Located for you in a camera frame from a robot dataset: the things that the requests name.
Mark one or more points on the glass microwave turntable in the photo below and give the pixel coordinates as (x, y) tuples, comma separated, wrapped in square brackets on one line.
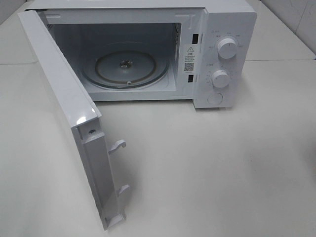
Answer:
[(125, 65)]

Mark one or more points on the white microwave oven body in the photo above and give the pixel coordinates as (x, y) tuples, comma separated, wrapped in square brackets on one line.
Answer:
[(80, 25)]

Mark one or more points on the white microwave door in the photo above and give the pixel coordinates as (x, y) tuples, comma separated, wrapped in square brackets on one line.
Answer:
[(82, 115)]

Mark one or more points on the round door release button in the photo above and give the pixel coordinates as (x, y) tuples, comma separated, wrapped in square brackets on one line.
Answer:
[(215, 99)]

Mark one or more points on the white timer knob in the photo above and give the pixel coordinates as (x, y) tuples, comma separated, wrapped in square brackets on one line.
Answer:
[(220, 79)]

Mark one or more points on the upper white power knob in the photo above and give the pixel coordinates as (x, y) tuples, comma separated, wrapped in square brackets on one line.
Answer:
[(227, 47)]

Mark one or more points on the warning label sticker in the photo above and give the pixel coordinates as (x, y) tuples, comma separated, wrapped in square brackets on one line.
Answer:
[(189, 58)]

